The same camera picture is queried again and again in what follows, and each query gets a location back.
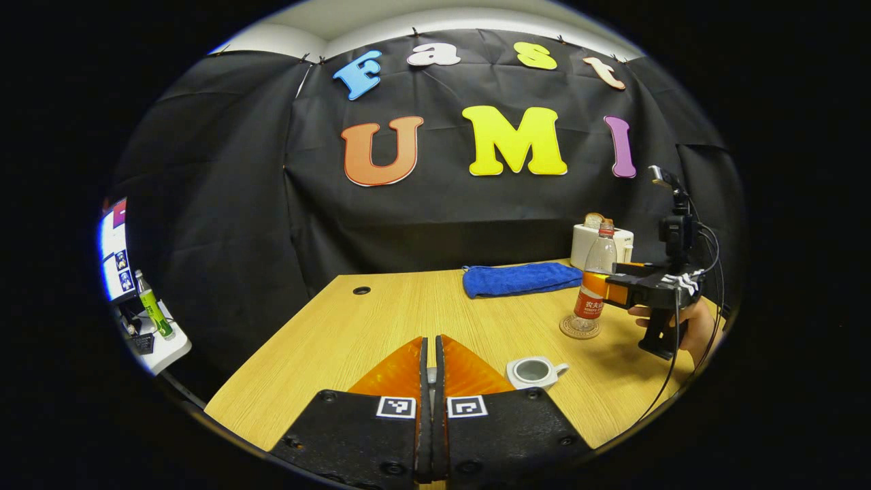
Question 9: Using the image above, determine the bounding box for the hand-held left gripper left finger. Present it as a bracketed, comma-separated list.
[271, 336, 432, 490]

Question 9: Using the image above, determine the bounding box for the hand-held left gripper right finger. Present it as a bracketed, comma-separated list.
[435, 334, 593, 490]

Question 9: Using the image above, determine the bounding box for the clear water bottle red label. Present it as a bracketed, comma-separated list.
[570, 218, 619, 333]

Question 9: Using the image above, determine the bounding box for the round wooden coaster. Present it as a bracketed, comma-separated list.
[559, 314, 602, 340]

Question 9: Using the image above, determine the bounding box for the white teacup with floral print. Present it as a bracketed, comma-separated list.
[505, 356, 570, 392]

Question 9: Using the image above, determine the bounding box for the green bottle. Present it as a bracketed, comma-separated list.
[135, 269, 176, 340]

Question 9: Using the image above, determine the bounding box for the white toaster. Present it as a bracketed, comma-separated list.
[570, 223, 635, 272]

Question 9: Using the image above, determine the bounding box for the blue towel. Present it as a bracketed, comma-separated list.
[462, 262, 584, 299]

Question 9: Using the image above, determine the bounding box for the white side table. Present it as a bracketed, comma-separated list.
[119, 299, 193, 376]

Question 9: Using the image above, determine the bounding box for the computer screen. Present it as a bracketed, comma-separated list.
[101, 197, 137, 302]

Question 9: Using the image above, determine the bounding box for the black cable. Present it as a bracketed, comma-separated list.
[636, 197, 727, 426]

